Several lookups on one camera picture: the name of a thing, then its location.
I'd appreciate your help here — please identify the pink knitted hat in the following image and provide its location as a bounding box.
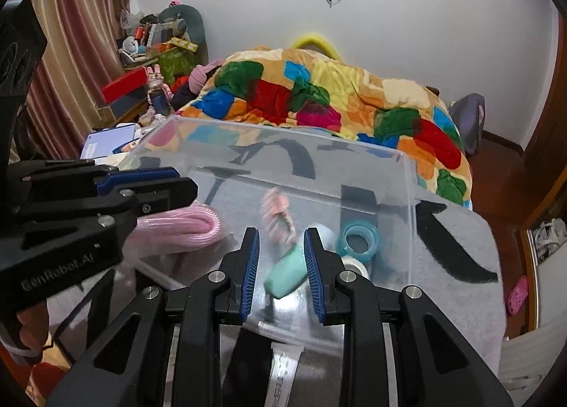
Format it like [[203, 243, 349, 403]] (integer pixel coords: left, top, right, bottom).
[[189, 60, 224, 95]]

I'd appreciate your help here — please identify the white tape roll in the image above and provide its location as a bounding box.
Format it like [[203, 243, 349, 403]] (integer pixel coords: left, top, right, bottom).
[[341, 255, 369, 278]]

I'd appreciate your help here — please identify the teal tape roll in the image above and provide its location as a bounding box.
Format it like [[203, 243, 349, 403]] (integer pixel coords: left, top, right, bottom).
[[335, 219, 381, 264]]

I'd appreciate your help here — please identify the yellow plush pillow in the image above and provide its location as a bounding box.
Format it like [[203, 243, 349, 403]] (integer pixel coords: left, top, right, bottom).
[[292, 33, 342, 61]]

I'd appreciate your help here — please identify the blue white paper folder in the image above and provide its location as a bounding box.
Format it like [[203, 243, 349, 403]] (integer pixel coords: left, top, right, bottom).
[[80, 123, 140, 159]]

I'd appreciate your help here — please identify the red box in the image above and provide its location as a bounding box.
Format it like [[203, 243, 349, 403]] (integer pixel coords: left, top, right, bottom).
[[101, 66, 147, 105]]

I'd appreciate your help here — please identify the purple grey backpack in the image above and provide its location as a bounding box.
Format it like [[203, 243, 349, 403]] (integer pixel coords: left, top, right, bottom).
[[449, 93, 485, 156]]

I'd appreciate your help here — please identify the pink striped small item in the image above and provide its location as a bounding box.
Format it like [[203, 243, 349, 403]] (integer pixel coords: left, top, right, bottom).
[[260, 187, 297, 247]]

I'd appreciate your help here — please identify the colourful patchwork blanket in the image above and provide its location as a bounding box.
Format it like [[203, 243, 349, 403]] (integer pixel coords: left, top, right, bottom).
[[179, 48, 473, 208]]

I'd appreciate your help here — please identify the pink slipper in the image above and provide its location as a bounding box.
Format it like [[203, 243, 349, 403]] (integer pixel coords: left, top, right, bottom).
[[506, 275, 529, 316]]

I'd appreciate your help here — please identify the striped pink curtain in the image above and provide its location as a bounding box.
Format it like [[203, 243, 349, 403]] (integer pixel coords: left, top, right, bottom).
[[26, 0, 130, 159]]

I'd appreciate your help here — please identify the green cushion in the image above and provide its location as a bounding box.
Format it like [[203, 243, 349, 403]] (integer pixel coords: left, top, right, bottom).
[[158, 4, 206, 45]]

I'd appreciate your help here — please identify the clear plastic storage box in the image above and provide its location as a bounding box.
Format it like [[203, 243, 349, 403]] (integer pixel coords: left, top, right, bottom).
[[122, 116, 416, 354]]

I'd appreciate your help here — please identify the pink rope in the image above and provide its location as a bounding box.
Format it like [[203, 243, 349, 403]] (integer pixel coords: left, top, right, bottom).
[[123, 203, 223, 257]]

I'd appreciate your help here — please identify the pink bunny doll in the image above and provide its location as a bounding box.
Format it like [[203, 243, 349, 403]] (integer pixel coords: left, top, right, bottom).
[[146, 64, 173, 117]]

